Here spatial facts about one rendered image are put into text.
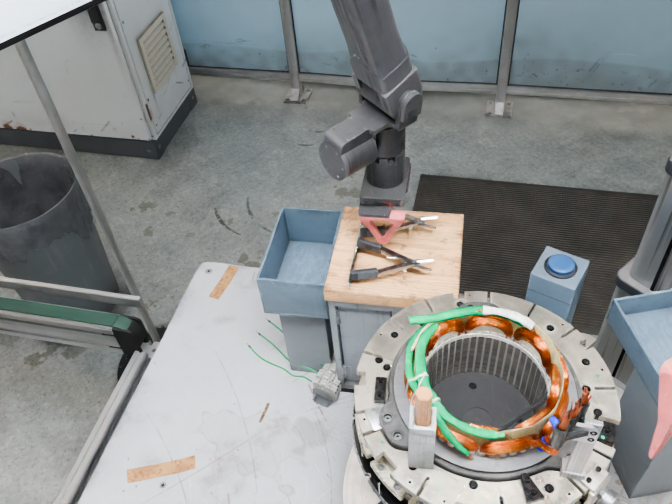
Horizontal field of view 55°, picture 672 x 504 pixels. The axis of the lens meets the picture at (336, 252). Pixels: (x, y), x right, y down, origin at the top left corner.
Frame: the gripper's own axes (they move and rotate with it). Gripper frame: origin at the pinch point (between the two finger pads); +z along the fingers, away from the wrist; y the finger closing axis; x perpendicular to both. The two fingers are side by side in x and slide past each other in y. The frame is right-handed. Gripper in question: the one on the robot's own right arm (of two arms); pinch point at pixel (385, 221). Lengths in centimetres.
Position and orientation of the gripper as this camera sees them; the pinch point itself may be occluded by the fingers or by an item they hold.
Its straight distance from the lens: 103.5
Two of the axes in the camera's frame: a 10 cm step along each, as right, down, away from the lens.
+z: 0.6, 7.0, 7.1
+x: 9.8, 0.8, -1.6
